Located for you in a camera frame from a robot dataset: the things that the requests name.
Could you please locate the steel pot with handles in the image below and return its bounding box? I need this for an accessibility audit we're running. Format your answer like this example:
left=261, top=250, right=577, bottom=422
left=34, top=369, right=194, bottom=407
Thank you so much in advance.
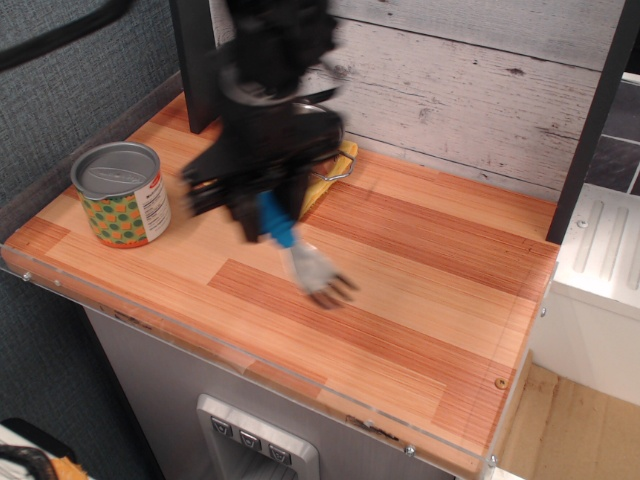
left=293, top=101, right=344, bottom=168

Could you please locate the green orange food can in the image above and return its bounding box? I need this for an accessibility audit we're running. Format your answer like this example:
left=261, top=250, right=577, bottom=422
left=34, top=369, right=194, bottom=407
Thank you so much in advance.
left=70, top=141, right=171, bottom=248

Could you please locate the blue handled metal fork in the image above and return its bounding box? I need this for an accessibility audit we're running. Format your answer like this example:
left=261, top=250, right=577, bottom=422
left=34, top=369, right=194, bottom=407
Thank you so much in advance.
left=258, top=191, right=357, bottom=309

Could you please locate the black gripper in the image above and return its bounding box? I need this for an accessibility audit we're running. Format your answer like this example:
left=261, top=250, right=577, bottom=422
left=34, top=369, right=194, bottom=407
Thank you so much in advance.
left=180, top=94, right=346, bottom=245

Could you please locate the dark left upright post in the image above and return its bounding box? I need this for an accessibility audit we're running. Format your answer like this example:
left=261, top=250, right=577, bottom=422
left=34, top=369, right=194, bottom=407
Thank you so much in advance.
left=169, top=0, right=218, bottom=134

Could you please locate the dark right upright post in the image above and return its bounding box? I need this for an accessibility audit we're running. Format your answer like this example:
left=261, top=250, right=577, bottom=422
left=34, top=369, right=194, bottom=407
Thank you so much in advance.
left=546, top=0, right=639, bottom=245

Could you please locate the black orange object bottom left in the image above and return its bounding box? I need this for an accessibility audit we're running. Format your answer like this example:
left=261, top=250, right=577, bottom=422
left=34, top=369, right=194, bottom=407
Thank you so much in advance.
left=1, top=445, right=90, bottom=479

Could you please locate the dark upright post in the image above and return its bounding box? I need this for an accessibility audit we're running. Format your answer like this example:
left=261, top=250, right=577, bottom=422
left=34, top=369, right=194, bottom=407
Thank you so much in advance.
left=169, top=0, right=218, bottom=134
left=546, top=0, right=639, bottom=245

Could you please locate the silver dispenser button panel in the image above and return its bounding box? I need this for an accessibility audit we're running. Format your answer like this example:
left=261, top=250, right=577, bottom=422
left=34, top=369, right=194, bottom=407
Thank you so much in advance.
left=196, top=394, right=321, bottom=479

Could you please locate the black cable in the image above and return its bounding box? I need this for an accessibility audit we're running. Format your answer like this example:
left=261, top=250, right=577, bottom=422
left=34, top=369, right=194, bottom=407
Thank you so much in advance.
left=0, top=0, right=136, bottom=71

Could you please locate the clear acrylic edge guard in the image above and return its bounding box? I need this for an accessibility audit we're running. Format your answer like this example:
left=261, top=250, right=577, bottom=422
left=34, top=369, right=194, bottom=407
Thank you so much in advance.
left=1, top=245, right=497, bottom=479

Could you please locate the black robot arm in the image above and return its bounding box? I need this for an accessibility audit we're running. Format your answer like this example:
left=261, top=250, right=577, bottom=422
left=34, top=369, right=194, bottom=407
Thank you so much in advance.
left=181, top=1, right=344, bottom=248

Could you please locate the yellow folded cloth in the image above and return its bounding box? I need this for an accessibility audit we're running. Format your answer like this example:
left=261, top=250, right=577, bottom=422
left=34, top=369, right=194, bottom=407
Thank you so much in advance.
left=299, top=141, right=358, bottom=218

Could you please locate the white toy sink unit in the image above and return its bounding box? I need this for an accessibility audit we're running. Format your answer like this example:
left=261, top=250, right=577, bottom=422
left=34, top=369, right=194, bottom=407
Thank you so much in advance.
left=530, top=185, right=639, bottom=404

